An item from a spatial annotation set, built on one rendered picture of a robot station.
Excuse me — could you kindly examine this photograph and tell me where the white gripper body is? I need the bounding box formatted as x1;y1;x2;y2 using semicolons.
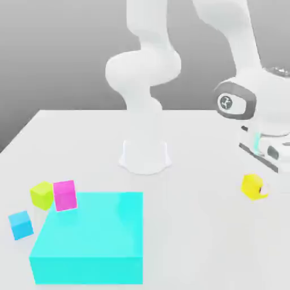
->
238;142;290;194

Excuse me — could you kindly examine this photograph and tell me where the small yellow cube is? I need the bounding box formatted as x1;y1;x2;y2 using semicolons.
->
240;173;270;202

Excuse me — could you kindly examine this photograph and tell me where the small magenta cube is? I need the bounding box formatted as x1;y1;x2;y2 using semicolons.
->
53;180;78;212

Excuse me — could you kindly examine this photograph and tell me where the small lime cube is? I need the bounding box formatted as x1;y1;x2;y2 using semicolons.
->
29;181;54;211

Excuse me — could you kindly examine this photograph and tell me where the small blue cube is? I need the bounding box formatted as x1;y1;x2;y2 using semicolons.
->
8;210;35;241

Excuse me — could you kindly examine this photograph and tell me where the large cyan box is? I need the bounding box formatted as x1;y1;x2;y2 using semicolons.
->
28;191;144;285

